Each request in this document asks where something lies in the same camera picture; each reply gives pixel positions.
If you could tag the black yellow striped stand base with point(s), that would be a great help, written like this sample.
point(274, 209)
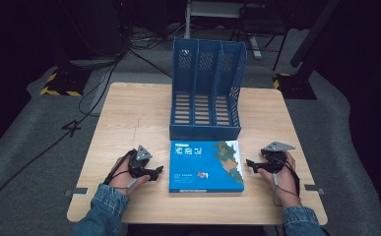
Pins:
point(294, 87)
point(65, 83)

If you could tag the white metal stand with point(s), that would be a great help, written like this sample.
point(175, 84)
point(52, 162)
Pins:
point(211, 8)

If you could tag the person's left hand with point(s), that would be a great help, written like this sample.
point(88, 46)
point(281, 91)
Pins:
point(120, 177)

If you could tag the dark slanted stand pole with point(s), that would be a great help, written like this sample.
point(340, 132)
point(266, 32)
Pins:
point(314, 32)

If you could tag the black chair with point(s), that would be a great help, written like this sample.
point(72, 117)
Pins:
point(263, 23)

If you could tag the blue plastic file rack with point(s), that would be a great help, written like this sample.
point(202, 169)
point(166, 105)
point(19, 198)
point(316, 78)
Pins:
point(194, 131)

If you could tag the grey table clamp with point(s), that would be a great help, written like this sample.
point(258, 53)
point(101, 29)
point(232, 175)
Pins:
point(77, 191)
point(313, 188)

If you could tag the blue book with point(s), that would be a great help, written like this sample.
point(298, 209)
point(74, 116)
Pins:
point(198, 170)

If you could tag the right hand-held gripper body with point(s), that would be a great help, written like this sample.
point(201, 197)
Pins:
point(274, 164)

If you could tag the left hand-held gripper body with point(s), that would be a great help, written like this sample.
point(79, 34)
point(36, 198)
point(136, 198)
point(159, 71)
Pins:
point(139, 164)

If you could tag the person's right hand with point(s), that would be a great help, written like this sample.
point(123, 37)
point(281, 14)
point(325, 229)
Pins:
point(286, 183)

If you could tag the dark equipment cabinet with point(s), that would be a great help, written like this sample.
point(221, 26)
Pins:
point(96, 29)

